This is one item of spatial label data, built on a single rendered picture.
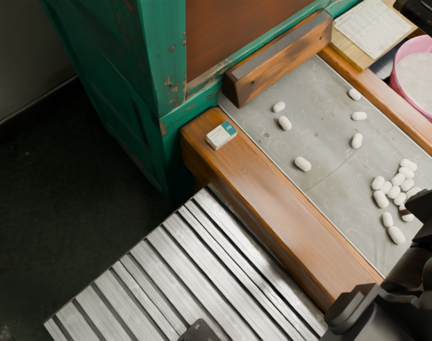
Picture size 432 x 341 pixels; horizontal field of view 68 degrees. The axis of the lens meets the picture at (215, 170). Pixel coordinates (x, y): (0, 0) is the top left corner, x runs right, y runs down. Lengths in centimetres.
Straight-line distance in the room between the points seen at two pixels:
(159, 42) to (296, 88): 44
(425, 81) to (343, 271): 56
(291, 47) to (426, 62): 44
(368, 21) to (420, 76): 20
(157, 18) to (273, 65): 33
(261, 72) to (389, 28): 42
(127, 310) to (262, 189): 37
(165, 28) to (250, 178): 34
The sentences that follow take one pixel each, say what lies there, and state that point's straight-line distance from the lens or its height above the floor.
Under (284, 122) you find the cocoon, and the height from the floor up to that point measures 76.
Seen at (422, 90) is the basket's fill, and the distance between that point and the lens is 99.
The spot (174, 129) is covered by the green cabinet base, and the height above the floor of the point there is 76.
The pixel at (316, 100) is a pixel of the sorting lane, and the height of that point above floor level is 74.
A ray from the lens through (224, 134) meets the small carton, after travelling 67.
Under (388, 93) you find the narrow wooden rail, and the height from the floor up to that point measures 76.
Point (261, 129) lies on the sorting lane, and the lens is 74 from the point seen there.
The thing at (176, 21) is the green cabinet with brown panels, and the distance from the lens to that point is 48.
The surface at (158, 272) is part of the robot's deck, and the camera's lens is 71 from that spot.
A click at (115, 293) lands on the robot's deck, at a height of 67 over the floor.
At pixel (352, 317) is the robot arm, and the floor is 109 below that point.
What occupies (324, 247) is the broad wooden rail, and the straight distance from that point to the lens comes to 67.
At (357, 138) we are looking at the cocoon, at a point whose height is 76.
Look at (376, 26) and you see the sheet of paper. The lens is 99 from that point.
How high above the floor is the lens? 138
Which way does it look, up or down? 68 degrees down
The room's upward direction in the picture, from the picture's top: 12 degrees clockwise
